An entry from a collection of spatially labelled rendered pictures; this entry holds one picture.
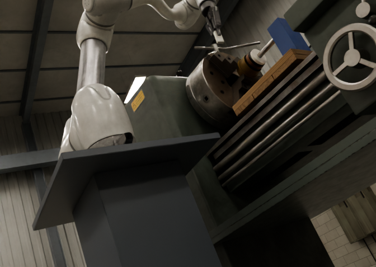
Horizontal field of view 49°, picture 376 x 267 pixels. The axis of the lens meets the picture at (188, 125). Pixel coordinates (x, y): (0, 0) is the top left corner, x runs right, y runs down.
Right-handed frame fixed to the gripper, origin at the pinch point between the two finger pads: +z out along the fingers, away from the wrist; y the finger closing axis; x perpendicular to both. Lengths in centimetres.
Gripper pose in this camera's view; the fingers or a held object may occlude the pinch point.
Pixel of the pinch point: (218, 37)
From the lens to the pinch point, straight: 189.7
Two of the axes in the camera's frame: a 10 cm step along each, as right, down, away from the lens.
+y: -2.6, 5.6, 7.9
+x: -9.4, 0.3, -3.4
